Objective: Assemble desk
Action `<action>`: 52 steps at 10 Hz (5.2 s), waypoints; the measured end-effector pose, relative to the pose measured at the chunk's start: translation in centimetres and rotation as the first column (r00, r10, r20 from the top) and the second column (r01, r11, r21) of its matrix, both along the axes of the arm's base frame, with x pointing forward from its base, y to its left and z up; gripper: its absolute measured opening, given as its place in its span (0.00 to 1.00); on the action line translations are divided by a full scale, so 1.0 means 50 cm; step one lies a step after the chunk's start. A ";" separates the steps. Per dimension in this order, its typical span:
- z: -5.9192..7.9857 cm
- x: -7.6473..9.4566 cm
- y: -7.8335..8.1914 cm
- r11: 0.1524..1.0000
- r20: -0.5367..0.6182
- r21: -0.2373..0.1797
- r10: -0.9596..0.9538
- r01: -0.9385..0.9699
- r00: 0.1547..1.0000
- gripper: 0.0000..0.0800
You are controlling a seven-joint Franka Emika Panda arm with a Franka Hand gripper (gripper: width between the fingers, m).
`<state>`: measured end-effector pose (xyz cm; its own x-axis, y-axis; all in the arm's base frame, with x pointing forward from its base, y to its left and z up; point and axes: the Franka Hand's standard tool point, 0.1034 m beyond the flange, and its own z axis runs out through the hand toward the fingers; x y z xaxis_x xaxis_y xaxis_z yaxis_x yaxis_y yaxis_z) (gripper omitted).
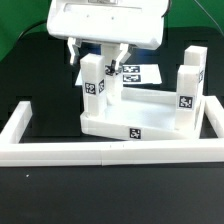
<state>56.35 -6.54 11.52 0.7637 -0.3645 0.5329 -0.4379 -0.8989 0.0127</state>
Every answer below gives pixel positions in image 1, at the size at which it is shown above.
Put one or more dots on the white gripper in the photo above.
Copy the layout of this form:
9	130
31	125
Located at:
134	22

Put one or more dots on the white desk tabletop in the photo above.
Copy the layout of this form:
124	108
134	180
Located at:
142	115

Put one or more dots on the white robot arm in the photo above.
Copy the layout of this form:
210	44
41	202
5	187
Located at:
127	23

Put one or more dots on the white marker sheet with tags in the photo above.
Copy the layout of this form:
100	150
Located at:
135	74

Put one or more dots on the white U-shaped obstacle frame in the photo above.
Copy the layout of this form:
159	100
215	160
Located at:
124	152

